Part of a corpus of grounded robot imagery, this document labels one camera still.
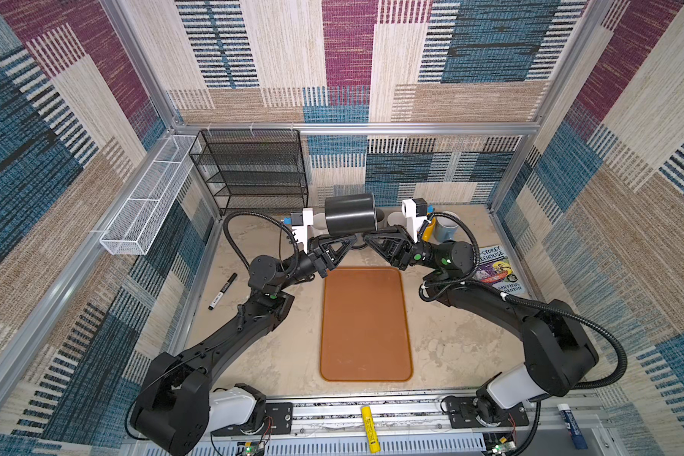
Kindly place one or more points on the blue speckled mug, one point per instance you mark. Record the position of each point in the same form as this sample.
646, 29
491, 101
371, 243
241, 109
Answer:
445, 229

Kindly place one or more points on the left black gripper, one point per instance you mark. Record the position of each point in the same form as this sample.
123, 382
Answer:
319, 257

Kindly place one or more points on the yellow marker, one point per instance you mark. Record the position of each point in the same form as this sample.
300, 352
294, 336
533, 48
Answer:
369, 426

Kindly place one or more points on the white mug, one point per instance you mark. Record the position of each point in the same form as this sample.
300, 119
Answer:
319, 222

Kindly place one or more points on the purple mug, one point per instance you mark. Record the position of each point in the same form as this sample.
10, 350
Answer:
396, 218

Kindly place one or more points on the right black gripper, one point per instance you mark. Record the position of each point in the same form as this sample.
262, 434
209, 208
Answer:
400, 256

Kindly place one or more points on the white mesh basket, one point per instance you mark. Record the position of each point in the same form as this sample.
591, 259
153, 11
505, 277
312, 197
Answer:
141, 216

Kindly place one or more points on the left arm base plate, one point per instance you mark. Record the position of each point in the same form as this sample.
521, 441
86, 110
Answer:
277, 419

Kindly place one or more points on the yellow mug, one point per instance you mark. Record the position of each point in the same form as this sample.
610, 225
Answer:
428, 232

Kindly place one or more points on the black marker pen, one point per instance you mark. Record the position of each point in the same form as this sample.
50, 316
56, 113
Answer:
214, 303

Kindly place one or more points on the brown plastic tray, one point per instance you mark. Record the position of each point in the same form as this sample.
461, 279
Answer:
365, 334

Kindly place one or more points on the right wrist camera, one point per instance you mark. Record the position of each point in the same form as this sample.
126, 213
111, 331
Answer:
416, 214

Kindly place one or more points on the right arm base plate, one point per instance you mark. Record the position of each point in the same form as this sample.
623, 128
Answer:
472, 412

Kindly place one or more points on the grey mug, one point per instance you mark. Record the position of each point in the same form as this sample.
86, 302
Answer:
379, 216

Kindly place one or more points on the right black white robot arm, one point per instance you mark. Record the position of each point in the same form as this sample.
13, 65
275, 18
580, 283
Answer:
563, 351

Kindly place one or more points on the black mug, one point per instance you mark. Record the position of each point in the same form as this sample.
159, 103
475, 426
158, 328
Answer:
351, 214

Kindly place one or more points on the black wire shelf rack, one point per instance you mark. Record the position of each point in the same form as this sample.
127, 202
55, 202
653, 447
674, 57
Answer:
259, 170

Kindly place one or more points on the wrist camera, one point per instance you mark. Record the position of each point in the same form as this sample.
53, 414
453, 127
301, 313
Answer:
416, 214
301, 223

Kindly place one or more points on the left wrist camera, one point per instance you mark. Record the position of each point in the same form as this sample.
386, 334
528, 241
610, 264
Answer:
301, 223

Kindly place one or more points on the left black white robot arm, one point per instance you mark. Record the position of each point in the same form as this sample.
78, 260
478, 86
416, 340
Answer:
177, 404

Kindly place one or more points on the colourful magazine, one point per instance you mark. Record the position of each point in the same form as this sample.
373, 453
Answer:
495, 269

